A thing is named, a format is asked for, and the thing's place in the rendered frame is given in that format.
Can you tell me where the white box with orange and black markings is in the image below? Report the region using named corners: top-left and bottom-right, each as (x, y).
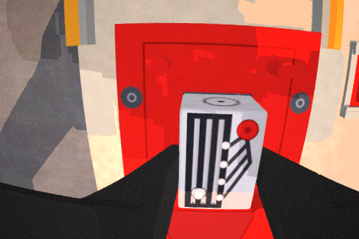
top-left (177, 93), bottom-right (267, 210)

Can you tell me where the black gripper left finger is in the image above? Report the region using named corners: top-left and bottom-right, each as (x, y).
top-left (0, 144), bottom-right (180, 239)

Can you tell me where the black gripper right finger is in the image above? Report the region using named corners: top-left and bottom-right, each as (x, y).
top-left (257, 147), bottom-right (359, 239)

